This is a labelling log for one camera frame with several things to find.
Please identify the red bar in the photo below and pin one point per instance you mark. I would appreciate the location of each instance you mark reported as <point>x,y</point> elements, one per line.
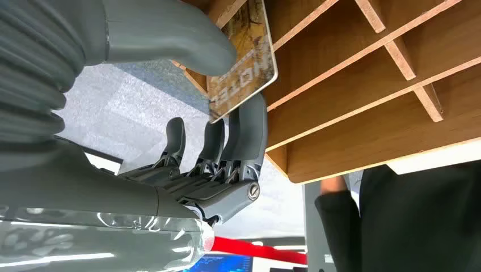
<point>263,250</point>

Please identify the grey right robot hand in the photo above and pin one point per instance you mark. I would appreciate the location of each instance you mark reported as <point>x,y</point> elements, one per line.
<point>75,180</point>

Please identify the ribbed grey right arm sleeve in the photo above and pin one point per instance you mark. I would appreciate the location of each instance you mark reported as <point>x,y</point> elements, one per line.
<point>30,56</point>

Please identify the blue screen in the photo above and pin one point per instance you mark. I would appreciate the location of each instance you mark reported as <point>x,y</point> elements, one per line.
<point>225,264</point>

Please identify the wooden slotted card rack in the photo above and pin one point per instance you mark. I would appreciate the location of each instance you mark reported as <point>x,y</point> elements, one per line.
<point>375,124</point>

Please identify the person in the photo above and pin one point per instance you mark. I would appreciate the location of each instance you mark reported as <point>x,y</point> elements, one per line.
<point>413,225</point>

